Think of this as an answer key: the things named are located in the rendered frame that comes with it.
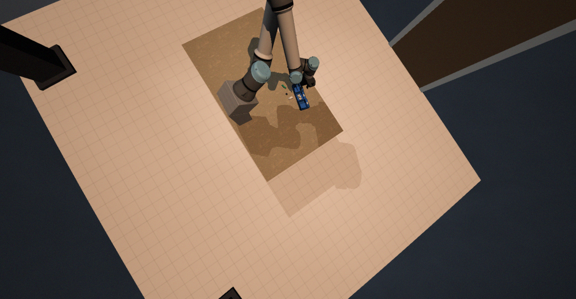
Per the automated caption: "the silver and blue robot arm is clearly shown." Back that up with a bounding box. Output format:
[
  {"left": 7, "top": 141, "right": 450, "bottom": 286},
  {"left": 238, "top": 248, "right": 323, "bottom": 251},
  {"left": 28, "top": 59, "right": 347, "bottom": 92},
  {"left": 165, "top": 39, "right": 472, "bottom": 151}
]
[{"left": 233, "top": 0, "right": 320, "bottom": 102}]

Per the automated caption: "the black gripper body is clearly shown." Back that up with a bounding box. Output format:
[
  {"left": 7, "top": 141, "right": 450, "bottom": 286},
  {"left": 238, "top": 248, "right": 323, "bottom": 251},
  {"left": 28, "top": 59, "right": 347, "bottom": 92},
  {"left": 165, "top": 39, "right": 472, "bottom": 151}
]
[{"left": 300, "top": 72, "right": 315, "bottom": 87}]

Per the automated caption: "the blue rack of bins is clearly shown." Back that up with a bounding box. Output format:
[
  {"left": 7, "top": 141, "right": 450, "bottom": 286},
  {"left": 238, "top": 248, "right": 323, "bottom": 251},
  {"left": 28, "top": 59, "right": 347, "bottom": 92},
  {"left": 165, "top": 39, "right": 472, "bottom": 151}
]
[{"left": 292, "top": 84, "right": 310, "bottom": 111}]

